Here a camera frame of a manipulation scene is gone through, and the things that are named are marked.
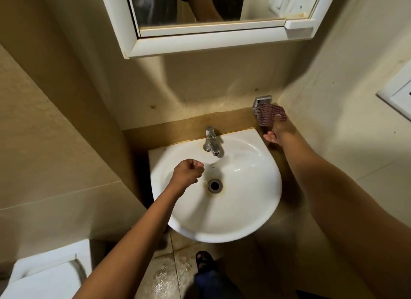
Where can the person's dark blue trouser leg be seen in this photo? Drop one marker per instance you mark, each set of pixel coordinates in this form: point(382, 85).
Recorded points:
point(215, 286)

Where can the person's right hand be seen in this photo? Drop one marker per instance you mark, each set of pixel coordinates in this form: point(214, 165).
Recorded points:
point(278, 130)

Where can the red checked cloth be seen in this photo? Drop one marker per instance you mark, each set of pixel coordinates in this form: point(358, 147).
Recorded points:
point(269, 114)

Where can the metal basin drain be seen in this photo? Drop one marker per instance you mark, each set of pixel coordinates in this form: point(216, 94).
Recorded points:
point(214, 185)

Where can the white ceramic wash basin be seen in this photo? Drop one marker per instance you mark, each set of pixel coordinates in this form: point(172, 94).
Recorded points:
point(237, 208)

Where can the person's black sandal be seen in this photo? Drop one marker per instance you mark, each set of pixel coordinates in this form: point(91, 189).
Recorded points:
point(203, 261)

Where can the white wall switch plate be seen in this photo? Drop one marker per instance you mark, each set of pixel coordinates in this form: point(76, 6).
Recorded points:
point(398, 94)

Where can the person's right fingers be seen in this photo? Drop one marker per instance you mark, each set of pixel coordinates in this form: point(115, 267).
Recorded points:
point(269, 137)

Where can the chrome basin tap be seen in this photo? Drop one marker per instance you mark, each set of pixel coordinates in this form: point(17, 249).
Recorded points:
point(211, 142)

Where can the person's right forearm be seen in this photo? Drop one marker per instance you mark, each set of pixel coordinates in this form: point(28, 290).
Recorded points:
point(346, 208)

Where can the chrome soap holder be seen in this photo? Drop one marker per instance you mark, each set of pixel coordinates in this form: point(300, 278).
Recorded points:
point(260, 101)

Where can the white toilet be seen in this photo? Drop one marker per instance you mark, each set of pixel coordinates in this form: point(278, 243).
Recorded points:
point(48, 274)

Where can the person's left hand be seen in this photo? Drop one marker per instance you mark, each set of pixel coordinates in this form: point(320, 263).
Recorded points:
point(185, 174)

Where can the person's left fingers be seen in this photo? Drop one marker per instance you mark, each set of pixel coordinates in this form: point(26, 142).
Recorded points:
point(195, 167)

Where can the person's left forearm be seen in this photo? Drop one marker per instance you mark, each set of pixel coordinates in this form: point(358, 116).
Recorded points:
point(128, 247)

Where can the white framed mirror cabinet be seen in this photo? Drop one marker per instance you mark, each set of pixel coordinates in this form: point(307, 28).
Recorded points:
point(221, 29)

